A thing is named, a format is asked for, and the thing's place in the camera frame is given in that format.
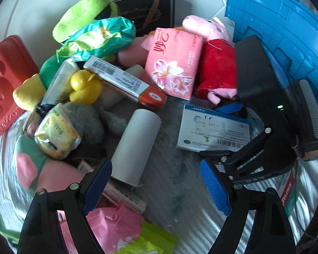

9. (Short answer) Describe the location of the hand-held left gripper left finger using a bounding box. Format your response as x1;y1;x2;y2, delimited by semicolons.
17;157;113;254

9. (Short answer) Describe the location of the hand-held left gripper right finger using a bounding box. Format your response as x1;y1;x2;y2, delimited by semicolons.
199;160;297;254

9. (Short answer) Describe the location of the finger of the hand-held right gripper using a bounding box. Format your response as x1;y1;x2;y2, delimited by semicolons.
215;103;248;118
199;128;272;183

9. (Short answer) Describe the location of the white blue medicine box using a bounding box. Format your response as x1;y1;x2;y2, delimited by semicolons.
176;104;251;152

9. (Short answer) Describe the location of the white paper roll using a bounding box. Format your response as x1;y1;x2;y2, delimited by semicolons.
111;109;162;187

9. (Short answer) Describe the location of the blue plastic storage crate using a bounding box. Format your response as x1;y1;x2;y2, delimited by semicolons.
226;0;318;106

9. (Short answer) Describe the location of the pink flowered tissue pack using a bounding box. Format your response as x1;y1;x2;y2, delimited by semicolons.
144;28;204;101

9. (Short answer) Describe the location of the person's right hand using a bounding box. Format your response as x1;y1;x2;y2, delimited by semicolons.
297;148;318;164

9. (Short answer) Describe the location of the white printed flat box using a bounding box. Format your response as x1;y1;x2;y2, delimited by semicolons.
103;181;147;215

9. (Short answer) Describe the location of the grey striped bed sheet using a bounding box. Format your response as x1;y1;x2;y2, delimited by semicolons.
0;98;318;254

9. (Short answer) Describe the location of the pink wipes pack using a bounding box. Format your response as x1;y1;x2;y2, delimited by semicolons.
57;205;145;254

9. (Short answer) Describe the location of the pink pig plush red dress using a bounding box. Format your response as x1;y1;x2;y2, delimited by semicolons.
181;15;239;104

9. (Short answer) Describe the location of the teal and pink plush toy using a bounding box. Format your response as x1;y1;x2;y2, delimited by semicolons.
14;135;92;191

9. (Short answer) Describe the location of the red green medicine box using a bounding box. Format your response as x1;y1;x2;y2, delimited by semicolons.
279;169;298;215

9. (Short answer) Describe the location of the grey fluffy plush toy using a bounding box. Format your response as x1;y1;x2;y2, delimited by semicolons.
61;102;128;149

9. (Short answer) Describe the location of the small yellow tissue packet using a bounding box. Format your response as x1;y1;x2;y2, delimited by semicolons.
34;103;81;160

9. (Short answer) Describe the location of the light green wipes pack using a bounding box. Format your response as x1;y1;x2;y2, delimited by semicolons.
117;221;179;254

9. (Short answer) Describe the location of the yellow rubber duck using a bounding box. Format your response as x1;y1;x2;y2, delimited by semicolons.
70;70;103;104

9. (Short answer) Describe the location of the long white orange box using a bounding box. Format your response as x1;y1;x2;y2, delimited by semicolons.
83;55;167;109

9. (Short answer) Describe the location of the pale pink plush toy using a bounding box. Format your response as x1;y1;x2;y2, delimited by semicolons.
118;36;154;68

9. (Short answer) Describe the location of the white tissue packet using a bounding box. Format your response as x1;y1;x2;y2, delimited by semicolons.
41;58;81;106

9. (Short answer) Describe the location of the yellow and green plush toy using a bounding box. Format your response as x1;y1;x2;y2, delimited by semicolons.
13;55;77;112

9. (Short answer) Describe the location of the black gift box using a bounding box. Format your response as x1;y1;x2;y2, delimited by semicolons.
110;0;175;37

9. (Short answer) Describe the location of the red bear suitcase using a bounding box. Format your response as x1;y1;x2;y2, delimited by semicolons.
0;35;40;137

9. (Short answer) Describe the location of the teal green wipes pack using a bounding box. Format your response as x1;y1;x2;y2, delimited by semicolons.
56;17;136;63

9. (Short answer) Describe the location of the green frog plush toy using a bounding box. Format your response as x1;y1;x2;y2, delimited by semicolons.
52;0;120;44

